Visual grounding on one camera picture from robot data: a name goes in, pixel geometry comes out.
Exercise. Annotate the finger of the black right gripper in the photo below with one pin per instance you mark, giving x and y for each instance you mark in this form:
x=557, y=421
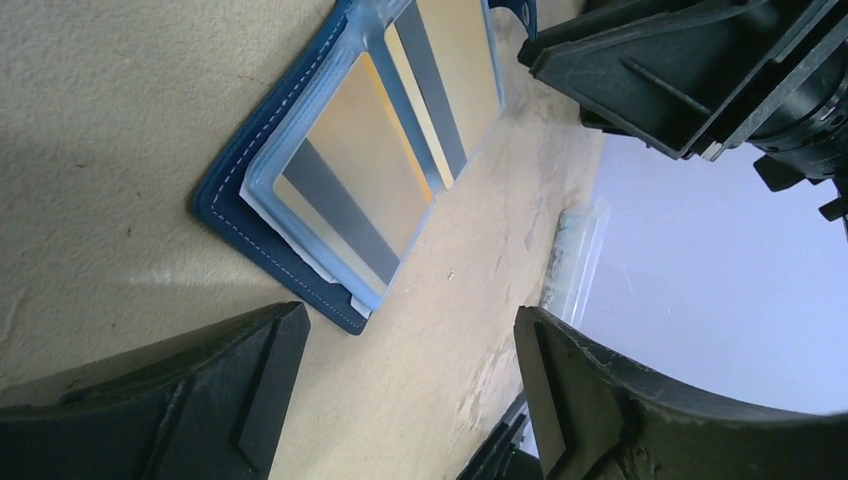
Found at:
x=658, y=34

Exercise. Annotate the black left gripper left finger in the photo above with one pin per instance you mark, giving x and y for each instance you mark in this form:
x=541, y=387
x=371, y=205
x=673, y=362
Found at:
x=213, y=411

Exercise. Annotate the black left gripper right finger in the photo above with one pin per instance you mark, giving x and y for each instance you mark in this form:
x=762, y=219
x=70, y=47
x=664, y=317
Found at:
x=598, y=414

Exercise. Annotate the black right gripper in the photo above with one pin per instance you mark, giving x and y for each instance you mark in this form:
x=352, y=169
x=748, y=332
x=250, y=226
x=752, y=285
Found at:
x=793, y=108

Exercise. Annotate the gold credit card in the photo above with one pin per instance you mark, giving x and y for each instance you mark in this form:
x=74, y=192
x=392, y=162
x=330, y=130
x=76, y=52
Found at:
x=355, y=186
x=444, y=54

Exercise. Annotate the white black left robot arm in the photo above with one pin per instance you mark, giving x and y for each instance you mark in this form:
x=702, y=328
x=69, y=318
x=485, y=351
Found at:
x=497, y=444

